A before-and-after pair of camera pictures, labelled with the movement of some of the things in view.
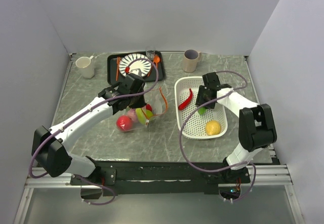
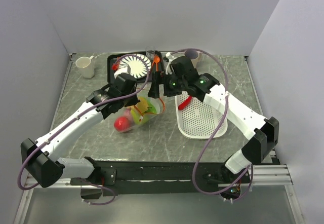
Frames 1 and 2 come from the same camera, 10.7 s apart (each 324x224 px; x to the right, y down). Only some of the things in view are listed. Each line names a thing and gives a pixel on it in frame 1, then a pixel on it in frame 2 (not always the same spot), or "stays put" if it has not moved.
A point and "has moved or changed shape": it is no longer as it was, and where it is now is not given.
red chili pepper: [181, 106] stays put
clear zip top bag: [136, 116] stays put
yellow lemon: [212, 127] has moved or changed shape
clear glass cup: [150, 51] stays put
